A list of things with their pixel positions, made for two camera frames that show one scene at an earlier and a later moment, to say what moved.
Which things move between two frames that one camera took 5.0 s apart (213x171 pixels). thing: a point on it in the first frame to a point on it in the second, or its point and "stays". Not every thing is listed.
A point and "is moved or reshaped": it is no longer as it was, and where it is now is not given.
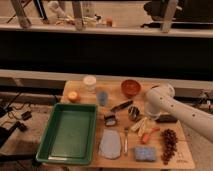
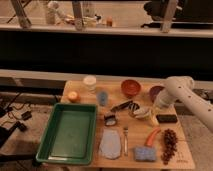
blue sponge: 145,153 stays
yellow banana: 139,126 is moved or reshaped
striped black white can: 134,113 to 133,106
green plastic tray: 68,135 stays
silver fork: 126,140 stays
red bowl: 130,87 stays
